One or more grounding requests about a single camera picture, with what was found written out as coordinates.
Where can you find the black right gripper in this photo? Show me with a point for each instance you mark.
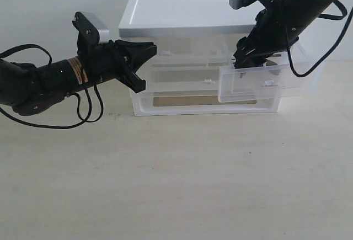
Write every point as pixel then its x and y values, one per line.
pixel 276 29

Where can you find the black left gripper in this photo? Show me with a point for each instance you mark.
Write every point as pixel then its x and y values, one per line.
pixel 115 60

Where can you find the key bunch with blue tag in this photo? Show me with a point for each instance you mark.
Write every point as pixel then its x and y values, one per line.
pixel 270 69

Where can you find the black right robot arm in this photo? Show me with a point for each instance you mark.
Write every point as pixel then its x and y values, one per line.
pixel 309 10

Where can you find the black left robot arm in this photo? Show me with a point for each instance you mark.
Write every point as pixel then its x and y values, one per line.
pixel 30 90

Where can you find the white plastic drawer cabinet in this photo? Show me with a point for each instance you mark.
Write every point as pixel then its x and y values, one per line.
pixel 144 20

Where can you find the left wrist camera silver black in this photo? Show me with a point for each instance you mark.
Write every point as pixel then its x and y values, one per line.
pixel 91 30

